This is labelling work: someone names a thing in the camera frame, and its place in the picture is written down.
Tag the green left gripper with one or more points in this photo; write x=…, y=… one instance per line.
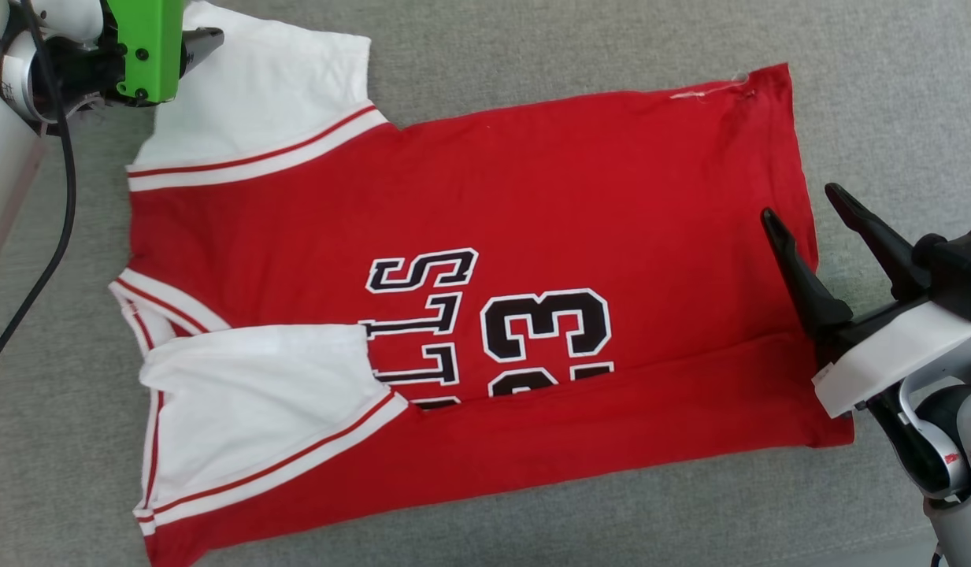
x=146, y=47

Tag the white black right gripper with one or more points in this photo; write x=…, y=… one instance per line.
x=887, y=354

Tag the red and white basketball jersey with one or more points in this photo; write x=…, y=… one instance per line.
x=532, y=197

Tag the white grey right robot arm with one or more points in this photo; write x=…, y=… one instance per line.
x=965, y=441

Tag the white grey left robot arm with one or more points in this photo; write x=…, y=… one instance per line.
x=1, y=157

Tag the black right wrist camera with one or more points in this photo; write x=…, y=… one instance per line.
x=961, y=268

